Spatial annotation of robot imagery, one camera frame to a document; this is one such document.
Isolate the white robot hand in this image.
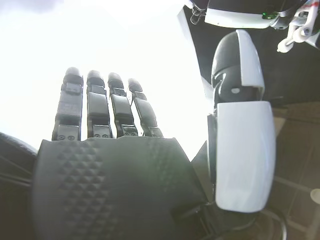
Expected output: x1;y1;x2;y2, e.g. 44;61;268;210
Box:
31;28;277;240

